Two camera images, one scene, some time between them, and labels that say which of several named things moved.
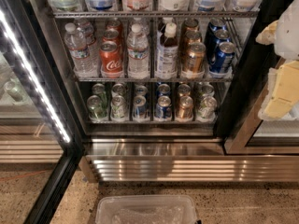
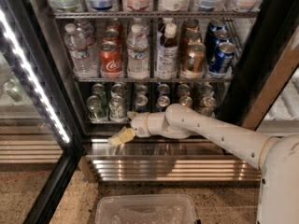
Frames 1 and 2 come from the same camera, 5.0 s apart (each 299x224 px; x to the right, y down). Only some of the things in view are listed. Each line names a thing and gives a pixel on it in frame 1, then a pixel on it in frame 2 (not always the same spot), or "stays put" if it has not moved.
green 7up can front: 96,108 stays put
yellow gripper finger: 268,35 → 139,123
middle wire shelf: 153,78 stays put
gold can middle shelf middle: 193,36 stays put
